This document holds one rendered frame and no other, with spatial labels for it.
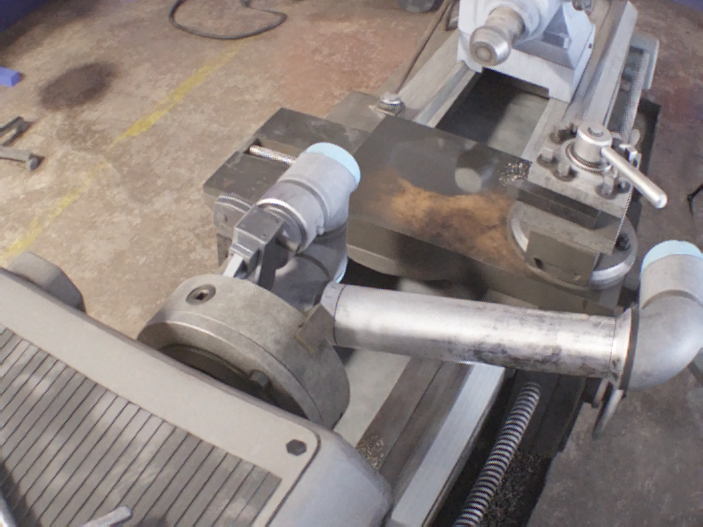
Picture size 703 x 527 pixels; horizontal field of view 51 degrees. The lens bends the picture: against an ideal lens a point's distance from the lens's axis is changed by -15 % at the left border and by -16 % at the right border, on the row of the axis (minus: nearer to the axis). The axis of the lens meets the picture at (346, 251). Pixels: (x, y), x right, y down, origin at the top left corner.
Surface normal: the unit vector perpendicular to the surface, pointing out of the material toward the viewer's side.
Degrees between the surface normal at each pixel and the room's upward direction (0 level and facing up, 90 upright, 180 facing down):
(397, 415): 0
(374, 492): 45
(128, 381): 0
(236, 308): 3
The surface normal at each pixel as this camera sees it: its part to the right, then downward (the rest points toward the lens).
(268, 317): 0.31, -0.60
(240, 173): 0.04, -0.73
